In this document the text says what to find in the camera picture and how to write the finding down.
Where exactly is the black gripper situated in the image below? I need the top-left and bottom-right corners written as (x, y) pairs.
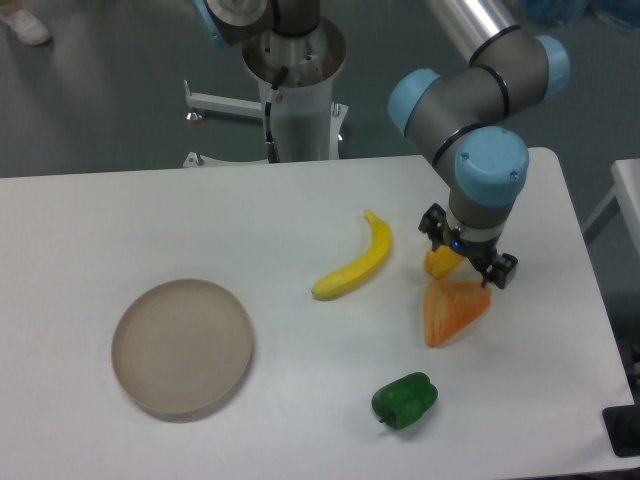
top-left (418, 203), bottom-right (518, 290)

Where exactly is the yellow toy pepper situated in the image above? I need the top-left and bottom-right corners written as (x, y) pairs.
top-left (423, 245), bottom-right (465, 279)

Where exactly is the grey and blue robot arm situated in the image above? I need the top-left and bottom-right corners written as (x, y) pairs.
top-left (195, 1), bottom-right (570, 288)

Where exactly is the green toy pepper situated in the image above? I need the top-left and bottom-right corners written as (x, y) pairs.
top-left (371, 372), bottom-right (439, 430)

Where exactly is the orange fruit wedge toy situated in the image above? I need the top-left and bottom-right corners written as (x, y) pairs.
top-left (423, 279), bottom-right (492, 347)

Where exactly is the yellow toy banana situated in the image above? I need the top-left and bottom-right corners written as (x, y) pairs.
top-left (311, 210), bottom-right (393, 301)

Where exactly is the white side table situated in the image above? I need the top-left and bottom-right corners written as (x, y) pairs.
top-left (581, 158), bottom-right (639, 250)

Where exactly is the black device at table edge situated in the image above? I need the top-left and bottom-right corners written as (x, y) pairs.
top-left (602, 405), bottom-right (639, 458)

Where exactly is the blue plastic bag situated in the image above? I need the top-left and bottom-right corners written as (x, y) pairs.
top-left (516, 0), bottom-right (590, 26)

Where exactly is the beige round plate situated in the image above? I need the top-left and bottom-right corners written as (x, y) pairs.
top-left (111, 279), bottom-right (254, 422)

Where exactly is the white shoe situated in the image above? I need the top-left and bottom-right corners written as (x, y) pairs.
top-left (1, 7), bottom-right (51, 46)

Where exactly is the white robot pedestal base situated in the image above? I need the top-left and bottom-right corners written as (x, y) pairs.
top-left (184, 17), bottom-right (348, 163)

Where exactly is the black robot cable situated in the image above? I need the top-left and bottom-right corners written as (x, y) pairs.
top-left (263, 65), bottom-right (289, 164)

